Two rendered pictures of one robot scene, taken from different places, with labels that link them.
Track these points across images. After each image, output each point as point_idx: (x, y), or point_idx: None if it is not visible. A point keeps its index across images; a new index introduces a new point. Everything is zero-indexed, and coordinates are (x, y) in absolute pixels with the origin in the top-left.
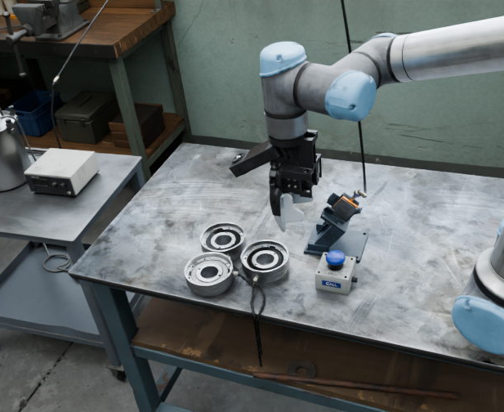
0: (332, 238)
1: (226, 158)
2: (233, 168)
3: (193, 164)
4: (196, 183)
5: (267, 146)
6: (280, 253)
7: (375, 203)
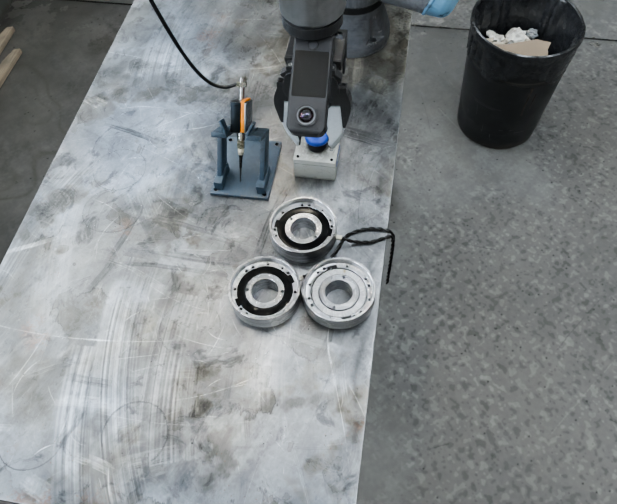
0: (267, 151)
1: None
2: (325, 124)
3: (0, 423)
4: (73, 396)
5: (322, 49)
6: (290, 212)
7: (161, 135)
